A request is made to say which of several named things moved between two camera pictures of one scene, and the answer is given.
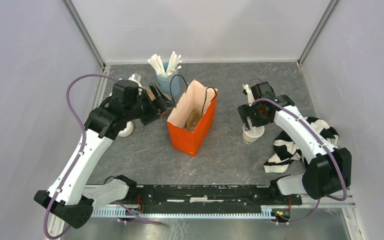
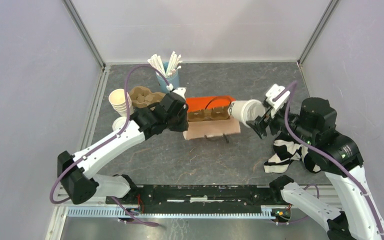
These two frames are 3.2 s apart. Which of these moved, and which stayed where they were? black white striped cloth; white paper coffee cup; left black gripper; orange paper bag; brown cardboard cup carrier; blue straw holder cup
Moved: brown cardboard cup carrier; white paper coffee cup; left black gripper; orange paper bag
Stayed: black white striped cloth; blue straw holder cup
